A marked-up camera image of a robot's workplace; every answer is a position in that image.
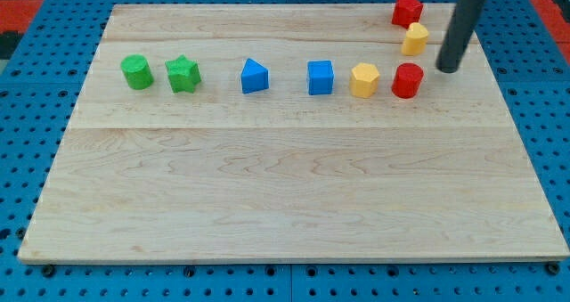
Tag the grey cylindrical robot arm stick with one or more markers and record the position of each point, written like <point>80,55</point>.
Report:
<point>458,34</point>

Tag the wooden board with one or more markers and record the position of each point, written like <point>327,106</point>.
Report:
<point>153,177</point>

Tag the blue triangle block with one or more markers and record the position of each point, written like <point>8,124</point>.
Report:
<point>254,77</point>

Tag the blue cube block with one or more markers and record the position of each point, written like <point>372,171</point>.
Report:
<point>320,77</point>

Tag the yellow hexagon block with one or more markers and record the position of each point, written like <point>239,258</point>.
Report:
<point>364,80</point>

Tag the green star block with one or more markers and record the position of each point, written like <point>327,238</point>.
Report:
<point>183,74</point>

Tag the red cylinder block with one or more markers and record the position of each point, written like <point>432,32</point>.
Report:
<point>407,80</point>

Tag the yellow heart block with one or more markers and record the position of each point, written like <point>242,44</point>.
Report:
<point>416,39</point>

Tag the green cylinder block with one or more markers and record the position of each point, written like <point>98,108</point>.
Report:
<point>137,72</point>

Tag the red star block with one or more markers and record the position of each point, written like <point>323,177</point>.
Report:
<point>406,12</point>

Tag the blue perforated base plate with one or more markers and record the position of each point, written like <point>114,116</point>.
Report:
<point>39,88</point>

